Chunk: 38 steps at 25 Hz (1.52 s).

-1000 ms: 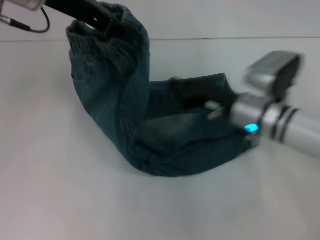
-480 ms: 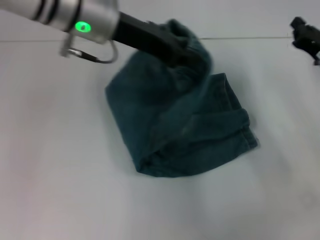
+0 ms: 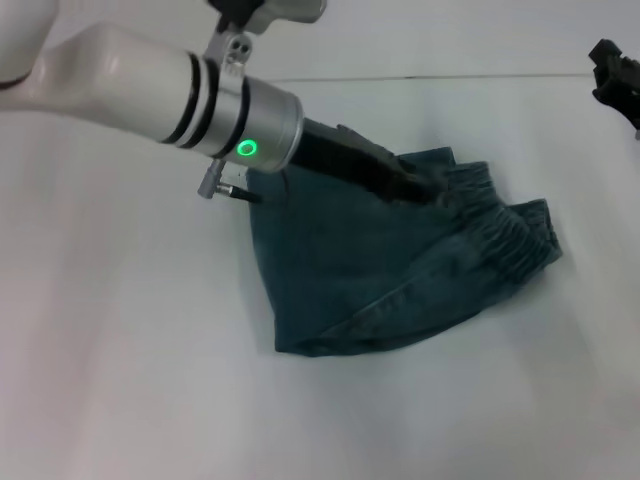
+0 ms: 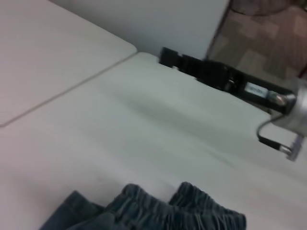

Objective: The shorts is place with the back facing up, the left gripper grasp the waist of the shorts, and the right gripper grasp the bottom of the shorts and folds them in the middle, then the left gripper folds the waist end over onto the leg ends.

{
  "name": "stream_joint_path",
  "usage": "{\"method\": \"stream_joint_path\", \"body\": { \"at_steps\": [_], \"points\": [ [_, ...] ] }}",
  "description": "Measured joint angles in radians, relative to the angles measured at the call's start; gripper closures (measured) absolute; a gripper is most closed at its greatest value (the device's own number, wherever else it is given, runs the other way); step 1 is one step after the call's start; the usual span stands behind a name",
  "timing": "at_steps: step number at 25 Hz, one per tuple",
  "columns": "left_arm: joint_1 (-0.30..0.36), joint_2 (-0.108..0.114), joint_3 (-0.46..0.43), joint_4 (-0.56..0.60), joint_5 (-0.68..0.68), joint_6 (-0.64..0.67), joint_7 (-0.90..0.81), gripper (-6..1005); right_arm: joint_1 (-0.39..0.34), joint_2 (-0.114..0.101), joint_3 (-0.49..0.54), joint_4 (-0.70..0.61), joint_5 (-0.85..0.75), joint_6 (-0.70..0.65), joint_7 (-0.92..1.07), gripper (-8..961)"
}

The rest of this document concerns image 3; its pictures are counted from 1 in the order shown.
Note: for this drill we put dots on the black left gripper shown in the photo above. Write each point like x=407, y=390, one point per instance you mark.
x=350, y=160

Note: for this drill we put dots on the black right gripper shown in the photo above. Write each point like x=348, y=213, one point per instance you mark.
x=625, y=90

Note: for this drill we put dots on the blue denim shorts basketball print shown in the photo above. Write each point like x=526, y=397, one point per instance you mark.
x=375, y=270

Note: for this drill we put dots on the white and silver left arm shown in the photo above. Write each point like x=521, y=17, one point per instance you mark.
x=150, y=85

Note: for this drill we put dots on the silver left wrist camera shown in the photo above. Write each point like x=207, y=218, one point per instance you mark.
x=260, y=10

